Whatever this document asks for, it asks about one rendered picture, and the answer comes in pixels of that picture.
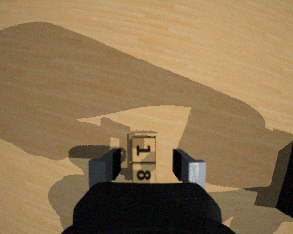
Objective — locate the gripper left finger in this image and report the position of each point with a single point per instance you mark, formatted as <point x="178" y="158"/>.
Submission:
<point x="105" y="169"/>

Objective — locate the tan calendar cube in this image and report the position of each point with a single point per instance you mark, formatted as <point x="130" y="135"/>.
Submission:
<point x="143" y="149"/>
<point x="143" y="172"/>

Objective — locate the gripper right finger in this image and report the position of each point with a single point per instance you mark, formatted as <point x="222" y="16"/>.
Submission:
<point x="187" y="169"/>

